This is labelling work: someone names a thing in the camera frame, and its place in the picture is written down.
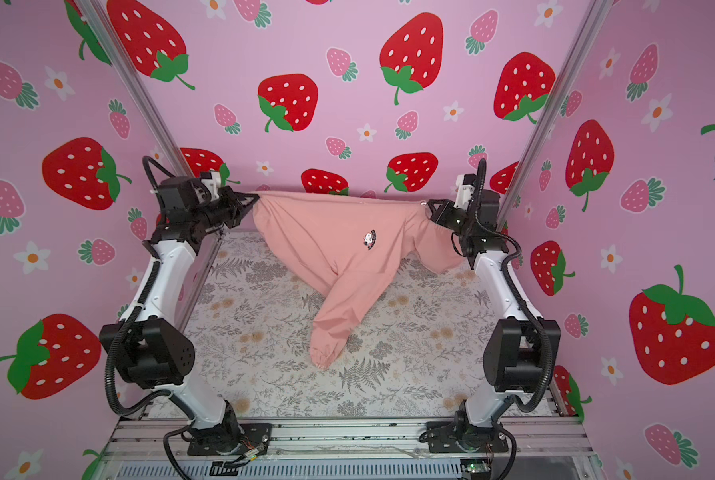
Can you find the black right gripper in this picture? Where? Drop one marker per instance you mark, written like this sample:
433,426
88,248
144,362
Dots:
442,217

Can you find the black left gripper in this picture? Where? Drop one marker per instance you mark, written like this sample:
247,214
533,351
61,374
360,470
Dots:
229,205

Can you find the pink hooded zip jacket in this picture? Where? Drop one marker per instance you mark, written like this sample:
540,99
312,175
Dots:
349,250

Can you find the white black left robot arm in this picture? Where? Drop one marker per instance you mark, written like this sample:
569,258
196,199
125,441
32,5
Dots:
147,355

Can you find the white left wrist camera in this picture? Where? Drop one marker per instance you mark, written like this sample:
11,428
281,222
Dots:
210,184

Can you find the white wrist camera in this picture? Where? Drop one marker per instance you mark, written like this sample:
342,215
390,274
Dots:
464,190
210,184

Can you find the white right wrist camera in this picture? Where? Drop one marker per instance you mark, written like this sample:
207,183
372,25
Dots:
464,190

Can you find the aluminium left corner post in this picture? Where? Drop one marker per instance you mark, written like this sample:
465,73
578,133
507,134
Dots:
96,14

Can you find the aluminium corner post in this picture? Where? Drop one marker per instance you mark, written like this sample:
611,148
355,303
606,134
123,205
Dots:
576,56
96,14

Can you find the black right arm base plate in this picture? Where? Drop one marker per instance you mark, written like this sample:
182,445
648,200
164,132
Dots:
453,437

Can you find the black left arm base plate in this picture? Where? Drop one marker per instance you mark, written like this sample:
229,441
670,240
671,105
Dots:
236,441

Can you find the aluminium right corner post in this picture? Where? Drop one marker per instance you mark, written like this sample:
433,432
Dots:
576,56

